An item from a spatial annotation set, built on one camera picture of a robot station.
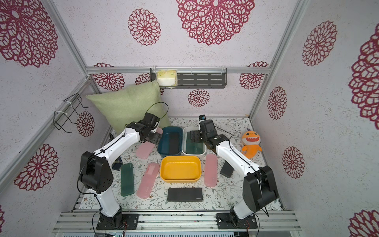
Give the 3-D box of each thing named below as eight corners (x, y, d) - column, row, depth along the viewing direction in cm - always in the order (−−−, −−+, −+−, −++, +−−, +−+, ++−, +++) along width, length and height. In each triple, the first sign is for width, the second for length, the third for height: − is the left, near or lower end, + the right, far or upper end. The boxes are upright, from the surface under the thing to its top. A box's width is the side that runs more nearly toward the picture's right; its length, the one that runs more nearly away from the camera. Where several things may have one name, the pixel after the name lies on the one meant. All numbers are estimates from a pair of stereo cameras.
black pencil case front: (167, 201, 82) (166, 200, 80) (168, 189, 86) (167, 187, 85) (202, 201, 82) (203, 200, 80) (202, 189, 86) (202, 187, 85)
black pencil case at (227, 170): (219, 173, 93) (220, 171, 91) (224, 162, 97) (225, 160, 95) (229, 178, 90) (230, 177, 88) (234, 167, 95) (235, 165, 93)
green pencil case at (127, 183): (122, 197, 84) (120, 195, 82) (122, 166, 95) (120, 164, 93) (134, 193, 85) (133, 191, 83) (132, 163, 97) (131, 161, 95)
